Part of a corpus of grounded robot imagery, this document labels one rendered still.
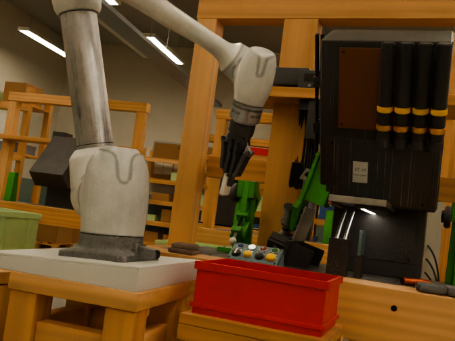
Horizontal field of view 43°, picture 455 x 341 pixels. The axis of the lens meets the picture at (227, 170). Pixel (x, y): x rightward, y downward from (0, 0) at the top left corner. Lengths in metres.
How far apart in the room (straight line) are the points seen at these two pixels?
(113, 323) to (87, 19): 0.82
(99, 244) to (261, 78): 0.62
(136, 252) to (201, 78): 1.22
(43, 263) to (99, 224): 0.15
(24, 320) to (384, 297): 0.89
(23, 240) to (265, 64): 0.95
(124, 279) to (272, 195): 1.12
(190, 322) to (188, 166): 1.15
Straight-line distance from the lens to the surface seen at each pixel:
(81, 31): 1.64
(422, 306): 1.58
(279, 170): 2.27
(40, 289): 1.35
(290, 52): 2.36
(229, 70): 1.72
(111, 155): 1.39
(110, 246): 1.36
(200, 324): 1.34
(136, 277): 1.24
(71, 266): 1.31
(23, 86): 7.23
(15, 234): 1.93
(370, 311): 1.59
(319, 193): 1.85
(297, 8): 2.42
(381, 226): 1.98
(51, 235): 10.59
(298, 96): 2.17
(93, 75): 1.62
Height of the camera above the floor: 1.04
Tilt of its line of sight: 4 degrees up
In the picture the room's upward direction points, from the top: 7 degrees clockwise
